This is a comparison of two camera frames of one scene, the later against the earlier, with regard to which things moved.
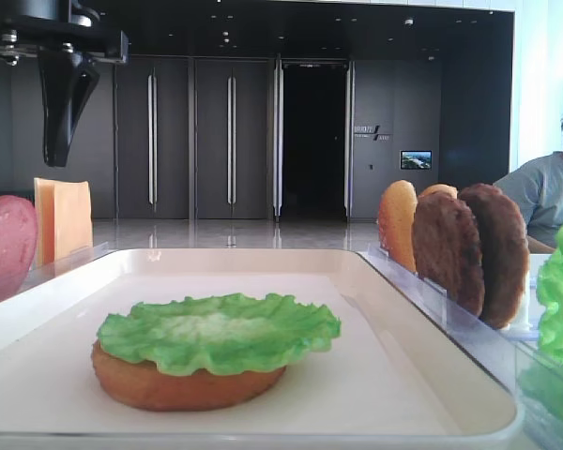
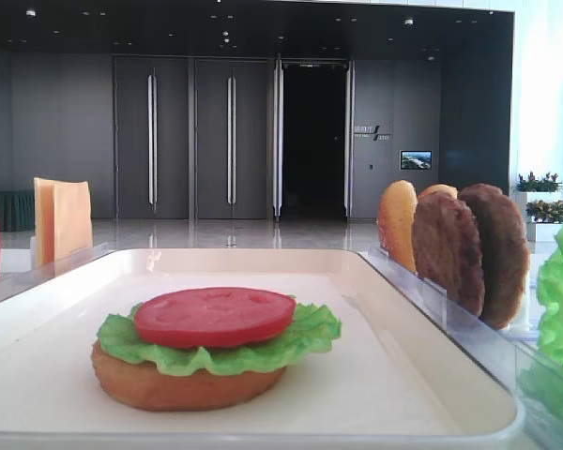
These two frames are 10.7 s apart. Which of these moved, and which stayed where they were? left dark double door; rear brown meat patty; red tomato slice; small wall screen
Moved: red tomato slice
Stayed: left dark double door; small wall screen; rear brown meat patty
